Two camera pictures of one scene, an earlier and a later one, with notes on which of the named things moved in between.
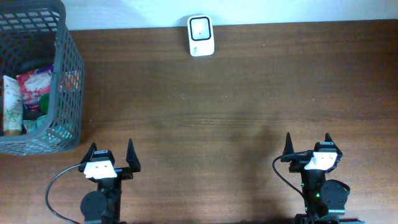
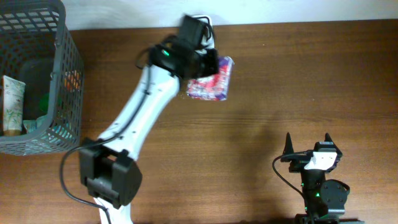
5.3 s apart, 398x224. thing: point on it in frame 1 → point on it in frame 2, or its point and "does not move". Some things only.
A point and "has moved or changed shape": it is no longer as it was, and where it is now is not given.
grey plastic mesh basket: (36, 35) does not move
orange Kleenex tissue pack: (71, 80) does not move
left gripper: (131, 156) → (212, 65)
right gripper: (296, 163) does not move
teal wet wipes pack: (36, 126) does not move
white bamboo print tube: (13, 124) does not move
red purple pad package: (35, 84) → (214, 86)
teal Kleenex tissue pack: (61, 132) has moved or changed shape
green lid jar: (44, 102) does not move
